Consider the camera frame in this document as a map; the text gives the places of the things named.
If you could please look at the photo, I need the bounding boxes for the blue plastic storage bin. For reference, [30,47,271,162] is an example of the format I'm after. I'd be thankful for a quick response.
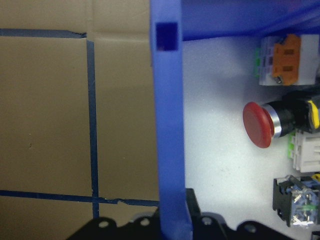
[149,0,320,240]

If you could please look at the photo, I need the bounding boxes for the red mushroom push button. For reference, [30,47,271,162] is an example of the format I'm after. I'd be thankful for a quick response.
[242,91,320,150]

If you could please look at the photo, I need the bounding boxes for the white contact block green button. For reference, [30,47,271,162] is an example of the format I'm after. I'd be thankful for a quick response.
[287,131,320,174]

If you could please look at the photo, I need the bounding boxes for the white foam bin liner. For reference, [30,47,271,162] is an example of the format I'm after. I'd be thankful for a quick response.
[182,33,320,240]

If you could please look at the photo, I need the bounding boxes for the black clear contact block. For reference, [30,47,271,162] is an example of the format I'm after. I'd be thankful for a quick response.
[272,174,320,229]

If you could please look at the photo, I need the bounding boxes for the white contact block orange clip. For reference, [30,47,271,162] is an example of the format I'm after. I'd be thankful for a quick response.
[254,33,320,87]

